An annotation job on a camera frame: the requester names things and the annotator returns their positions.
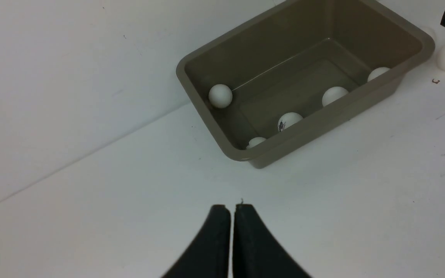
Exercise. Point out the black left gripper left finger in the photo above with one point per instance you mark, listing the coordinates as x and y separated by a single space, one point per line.
207 256

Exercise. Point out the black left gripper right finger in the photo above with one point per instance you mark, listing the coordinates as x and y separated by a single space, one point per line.
256 252

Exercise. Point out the white ball with logo centre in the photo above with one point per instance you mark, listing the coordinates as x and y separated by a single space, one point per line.
287 120

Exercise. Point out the tan plastic bin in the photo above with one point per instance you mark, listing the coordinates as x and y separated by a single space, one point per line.
286 58

